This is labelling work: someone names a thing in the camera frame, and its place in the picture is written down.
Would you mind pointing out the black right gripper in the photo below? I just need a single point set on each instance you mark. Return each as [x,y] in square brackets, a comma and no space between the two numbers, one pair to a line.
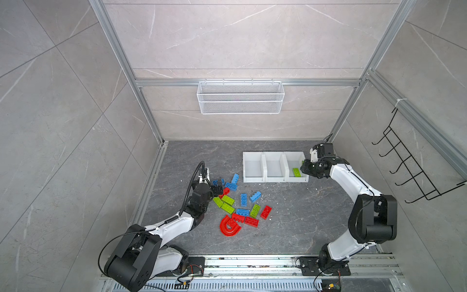
[306,168]

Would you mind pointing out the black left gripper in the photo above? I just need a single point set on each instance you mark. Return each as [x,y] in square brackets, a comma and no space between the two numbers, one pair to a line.
[216,191]

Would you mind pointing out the green lego brick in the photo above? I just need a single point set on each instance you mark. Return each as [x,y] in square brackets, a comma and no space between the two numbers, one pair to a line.
[296,173]

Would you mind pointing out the blue lego brick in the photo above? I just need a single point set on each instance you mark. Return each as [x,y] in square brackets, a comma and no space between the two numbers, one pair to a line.
[255,197]

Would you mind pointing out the red lego brick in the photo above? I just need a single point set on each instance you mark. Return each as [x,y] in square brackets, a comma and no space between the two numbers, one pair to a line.
[238,218]
[266,212]
[251,222]

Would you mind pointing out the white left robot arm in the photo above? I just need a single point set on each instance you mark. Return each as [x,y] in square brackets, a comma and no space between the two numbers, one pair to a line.
[144,251]

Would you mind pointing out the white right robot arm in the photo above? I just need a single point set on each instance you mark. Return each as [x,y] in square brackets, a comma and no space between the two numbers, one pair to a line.
[373,219]

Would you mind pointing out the red brick near left gripper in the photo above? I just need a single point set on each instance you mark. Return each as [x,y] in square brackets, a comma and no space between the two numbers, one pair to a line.
[226,190]

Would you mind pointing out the blue brick studs down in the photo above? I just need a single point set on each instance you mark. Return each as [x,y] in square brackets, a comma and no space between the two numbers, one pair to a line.
[231,186]

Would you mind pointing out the blue brick upright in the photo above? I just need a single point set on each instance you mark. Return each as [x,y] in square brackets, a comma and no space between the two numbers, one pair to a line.
[235,179]

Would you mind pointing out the blue brick centre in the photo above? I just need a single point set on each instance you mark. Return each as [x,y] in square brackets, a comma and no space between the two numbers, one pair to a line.
[244,200]

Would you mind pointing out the white right bin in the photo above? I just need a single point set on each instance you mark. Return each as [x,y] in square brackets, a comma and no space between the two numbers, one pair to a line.
[295,160]

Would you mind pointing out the white bin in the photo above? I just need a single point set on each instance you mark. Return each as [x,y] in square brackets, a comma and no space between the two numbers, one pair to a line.
[295,160]
[253,167]
[275,167]

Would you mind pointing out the blue brick lower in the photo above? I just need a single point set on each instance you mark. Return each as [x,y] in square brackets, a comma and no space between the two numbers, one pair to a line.
[243,212]

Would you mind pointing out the red arch lego piece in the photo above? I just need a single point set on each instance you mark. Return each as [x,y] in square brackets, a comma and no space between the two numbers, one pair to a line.
[229,227]

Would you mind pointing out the white left bin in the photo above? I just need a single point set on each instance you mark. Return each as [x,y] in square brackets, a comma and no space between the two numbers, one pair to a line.
[253,167]

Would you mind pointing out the white middle bin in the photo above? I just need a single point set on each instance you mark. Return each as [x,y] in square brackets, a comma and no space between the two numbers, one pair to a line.
[275,167]

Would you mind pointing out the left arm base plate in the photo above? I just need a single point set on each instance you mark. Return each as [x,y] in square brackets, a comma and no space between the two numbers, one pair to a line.
[191,267]

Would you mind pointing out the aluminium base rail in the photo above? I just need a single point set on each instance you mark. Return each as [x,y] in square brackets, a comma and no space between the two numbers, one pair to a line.
[278,273]

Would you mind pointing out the white wire mesh basket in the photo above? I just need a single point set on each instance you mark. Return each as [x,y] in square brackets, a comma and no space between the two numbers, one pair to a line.
[240,97]

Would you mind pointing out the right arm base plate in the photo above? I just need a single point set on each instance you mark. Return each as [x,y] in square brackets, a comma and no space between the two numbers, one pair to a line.
[314,266]

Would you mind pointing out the black wire hook rack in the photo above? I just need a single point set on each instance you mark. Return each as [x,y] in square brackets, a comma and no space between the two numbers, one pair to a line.
[416,173]

